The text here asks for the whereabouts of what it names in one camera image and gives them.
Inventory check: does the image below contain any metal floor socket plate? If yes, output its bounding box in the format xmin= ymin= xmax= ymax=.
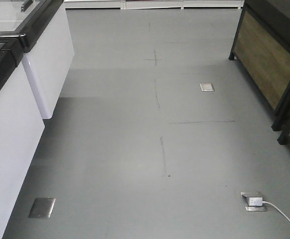
xmin=199 ymin=83 xmax=215 ymax=92

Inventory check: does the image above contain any white chest freezer far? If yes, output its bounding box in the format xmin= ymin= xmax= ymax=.
xmin=0 ymin=0 xmax=75 ymax=120

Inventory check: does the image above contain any white chest freezer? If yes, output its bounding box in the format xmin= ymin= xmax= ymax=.
xmin=0 ymin=38 xmax=44 ymax=238
xmin=0 ymin=0 xmax=75 ymax=120

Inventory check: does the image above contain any open floor socket box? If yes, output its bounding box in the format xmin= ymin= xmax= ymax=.
xmin=240 ymin=192 xmax=267 ymax=212

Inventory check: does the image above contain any white chest freezer near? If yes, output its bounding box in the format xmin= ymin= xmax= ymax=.
xmin=0 ymin=38 xmax=44 ymax=238

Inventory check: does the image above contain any white power adapter plug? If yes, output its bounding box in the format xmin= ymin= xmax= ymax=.
xmin=247 ymin=196 xmax=263 ymax=207

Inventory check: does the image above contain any metal floor plate left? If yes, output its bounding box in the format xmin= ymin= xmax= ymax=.
xmin=28 ymin=198 xmax=56 ymax=219

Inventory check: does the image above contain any wood panel produce stand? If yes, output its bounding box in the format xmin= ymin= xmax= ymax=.
xmin=229 ymin=0 xmax=290 ymax=131

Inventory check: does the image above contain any white power cable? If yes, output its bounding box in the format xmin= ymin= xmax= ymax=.
xmin=261 ymin=200 xmax=290 ymax=239

